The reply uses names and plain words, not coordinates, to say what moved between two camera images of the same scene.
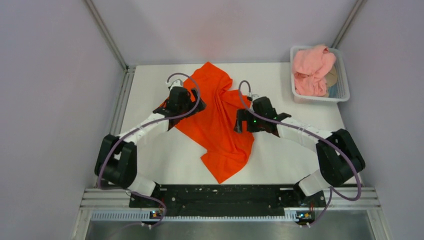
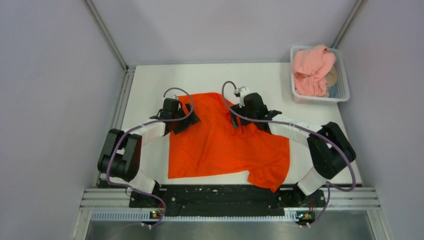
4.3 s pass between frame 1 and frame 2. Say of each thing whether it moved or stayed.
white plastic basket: stayed
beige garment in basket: stayed
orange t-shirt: moved
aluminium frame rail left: stayed
